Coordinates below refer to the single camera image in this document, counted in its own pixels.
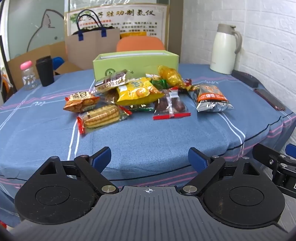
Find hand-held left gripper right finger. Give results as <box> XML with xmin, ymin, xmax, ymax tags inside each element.
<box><xmin>180</xmin><ymin>147</ymin><xmax>260</xmax><ymax>196</ymax></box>

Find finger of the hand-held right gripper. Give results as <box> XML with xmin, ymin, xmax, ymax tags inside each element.
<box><xmin>285</xmin><ymin>144</ymin><xmax>296</xmax><ymax>160</ymax></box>
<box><xmin>252</xmin><ymin>143</ymin><xmax>296</xmax><ymax>173</ymax></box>

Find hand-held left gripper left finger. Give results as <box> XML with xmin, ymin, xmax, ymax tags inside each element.
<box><xmin>40</xmin><ymin>146</ymin><xmax>119</xmax><ymax>195</ymax></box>

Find golden yellow candy packet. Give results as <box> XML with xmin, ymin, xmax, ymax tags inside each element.
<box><xmin>158</xmin><ymin>65</ymin><xmax>186</xmax><ymax>89</ymax></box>

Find green cardboard box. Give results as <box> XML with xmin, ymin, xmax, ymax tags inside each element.
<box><xmin>92</xmin><ymin>51</ymin><xmax>179</xmax><ymax>82</ymax></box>

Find clear biscuit packet red ends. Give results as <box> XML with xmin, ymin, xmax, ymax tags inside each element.
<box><xmin>77</xmin><ymin>104</ymin><xmax>133</xmax><ymax>135</ymax></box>

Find blue plaid tablecloth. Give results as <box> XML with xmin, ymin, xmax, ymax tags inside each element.
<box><xmin>0</xmin><ymin>64</ymin><xmax>296</xmax><ymax>229</ymax></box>

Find smartphone in pink case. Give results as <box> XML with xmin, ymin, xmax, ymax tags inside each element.
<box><xmin>254</xmin><ymin>88</ymin><xmax>286</xmax><ymax>112</ymax></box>

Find orange cracker packet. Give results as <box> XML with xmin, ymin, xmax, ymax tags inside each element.
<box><xmin>63</xmin><ymin>91</ymin><xmax>100</xmax><ymax>113</ymax></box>

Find clear packet of brown pastry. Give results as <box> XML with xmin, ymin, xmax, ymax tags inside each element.
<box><xmin>101</xmin><ymin>89</ymin><xmax>121</xmax><ymax>104</ymax></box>

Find clear packet of red dates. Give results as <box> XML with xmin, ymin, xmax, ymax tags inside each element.
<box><xmin>153</xmin><ymin>89</ymin><xmax>191</xmax><ymax>121</ymax></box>

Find silver orange snack packet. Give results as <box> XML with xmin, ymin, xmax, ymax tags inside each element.
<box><xmin>189</xmin><ymin>84</ymin><xmax>234</xmax><ymax>113</ymax></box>

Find clear packet green label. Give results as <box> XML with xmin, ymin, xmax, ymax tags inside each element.
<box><xmin>129</xmin><ymin>104</ymin><xmax>155</xmax><ymax>113</ymax></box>

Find yellow snack bag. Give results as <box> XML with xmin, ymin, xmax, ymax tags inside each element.
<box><xmin>116</xmin><ymin>77</ymin><xmax>165</xmax><ymax>106</ymax></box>

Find small red candy wrapper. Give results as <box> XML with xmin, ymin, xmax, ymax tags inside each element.
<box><xmin>182</xmin><ymin>79</ymin><xmax>194</xmax><ymax>92</ymax></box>

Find brown wafer packet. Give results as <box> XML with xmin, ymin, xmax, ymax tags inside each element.
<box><xmin>94</xmin><ymin>70</ymin><xmax>130</xmax><ymax>93</ymax></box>

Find dark green candy packet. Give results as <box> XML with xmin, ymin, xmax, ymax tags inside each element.
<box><xmin>151</xmin><ymin>79</ymin><xmax>171</xmax><ymax>90</ymax></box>

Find black cup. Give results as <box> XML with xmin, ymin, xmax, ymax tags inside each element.
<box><xmin>35</xmin><ymin>56</ymin><xmax>55</xmax><ymax>87</ymax></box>

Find blue plastic item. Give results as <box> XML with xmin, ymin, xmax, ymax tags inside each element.
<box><xmin>52</xmin><ymin>57</ymin><xmax>65</xmax><ymax>70</ymax></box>

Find clear bottle pink lid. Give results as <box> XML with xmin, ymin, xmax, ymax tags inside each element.
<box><xmin>20</xmin><ymin>61</ymin><xmax>39</xmax><ymax>91</ymax></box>

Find white thermos jug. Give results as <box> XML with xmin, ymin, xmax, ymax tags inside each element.
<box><xmin>210</xmin><ymin>23</ymin><xmax>243</xmax><ymax>75</ymax></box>

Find orange chair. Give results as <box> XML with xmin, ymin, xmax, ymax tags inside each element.
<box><xmin>116</xmin><ymin>37</ymin><xmax>166</xmax><ymax>53</ymax></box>

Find open cardboard box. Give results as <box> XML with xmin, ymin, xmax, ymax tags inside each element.
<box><xmin>7</xmin><ymin>41</ymin><xmax>85</xmax><ymax>93</ymax></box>

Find framed calligraphy poster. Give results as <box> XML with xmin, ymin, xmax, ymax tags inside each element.
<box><xmin>64</xmin><ymin>3</ymin><xmax>171</xmax><ymax>50</ymax></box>

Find brown paper bag blue handles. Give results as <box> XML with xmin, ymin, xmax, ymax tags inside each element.
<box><xmin>65</xmin><ymin>9</ymin><xmax>121</xmax><ymax>70</ymax></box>

